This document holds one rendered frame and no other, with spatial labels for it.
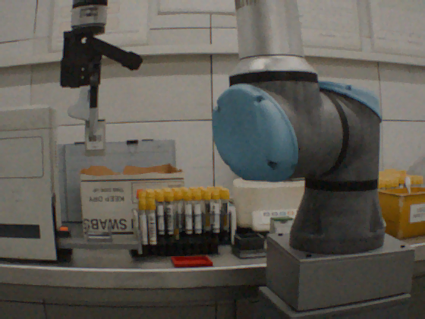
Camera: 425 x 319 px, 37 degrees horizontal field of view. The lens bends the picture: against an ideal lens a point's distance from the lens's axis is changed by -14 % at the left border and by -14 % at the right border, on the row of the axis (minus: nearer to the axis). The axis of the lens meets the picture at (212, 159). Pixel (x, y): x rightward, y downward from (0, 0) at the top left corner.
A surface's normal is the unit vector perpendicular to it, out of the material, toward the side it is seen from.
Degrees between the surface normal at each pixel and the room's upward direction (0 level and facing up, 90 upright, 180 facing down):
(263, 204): 90
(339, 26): 94
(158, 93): 90
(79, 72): 90
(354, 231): 75
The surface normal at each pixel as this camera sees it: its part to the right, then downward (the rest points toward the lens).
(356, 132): 0.64, 0.03
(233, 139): -0.75, 0.18
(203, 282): 0.16, 0.05
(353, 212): 0.14, -0.21
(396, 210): -0.97, 0.04
